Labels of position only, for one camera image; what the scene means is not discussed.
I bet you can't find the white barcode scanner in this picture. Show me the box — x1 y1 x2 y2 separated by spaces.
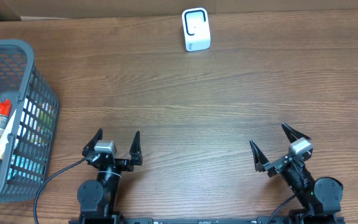
181 7 211 52

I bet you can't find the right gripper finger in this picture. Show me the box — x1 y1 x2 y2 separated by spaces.
281 123 311 143
249 141 269 167

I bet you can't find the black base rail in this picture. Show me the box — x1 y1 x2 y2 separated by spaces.
68 216 346 224

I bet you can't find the grey plastic basket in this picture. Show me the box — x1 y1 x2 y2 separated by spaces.
0 39 60 203

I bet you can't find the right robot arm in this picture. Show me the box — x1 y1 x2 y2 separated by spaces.
249 123 344 223

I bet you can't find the white paper item in basket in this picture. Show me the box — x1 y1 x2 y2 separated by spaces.
0 110 16 152

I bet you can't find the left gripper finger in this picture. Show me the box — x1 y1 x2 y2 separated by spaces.
129 131 142 161
84 129 103 151

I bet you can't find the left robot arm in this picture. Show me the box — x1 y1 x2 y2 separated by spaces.
77 129 143 224

